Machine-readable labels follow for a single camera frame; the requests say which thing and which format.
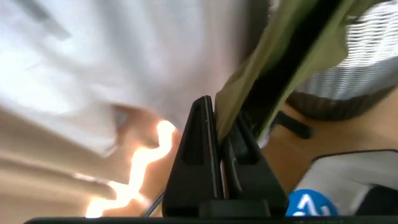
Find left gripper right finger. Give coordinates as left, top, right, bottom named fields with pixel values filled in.
left=221, top=118, right=289, bottom=217

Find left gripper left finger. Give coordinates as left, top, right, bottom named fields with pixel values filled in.
left=161, top=95, right=224, bottom=217

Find green printed garment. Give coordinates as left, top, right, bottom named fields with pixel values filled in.
left=214, top=0, right=383, bottom=144

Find pale grey shorts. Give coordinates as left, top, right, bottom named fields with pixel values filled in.
left=0, top=0, right=249, bottom=156

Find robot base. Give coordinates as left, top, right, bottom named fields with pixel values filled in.
left=285, top=149, right=398, bottom=218

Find white laundry basket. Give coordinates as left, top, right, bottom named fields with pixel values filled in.
left=285, top=0, right=398, bottom=122

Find beige curtain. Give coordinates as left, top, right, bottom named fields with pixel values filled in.
left=0, top=105, right=181, bottom=218

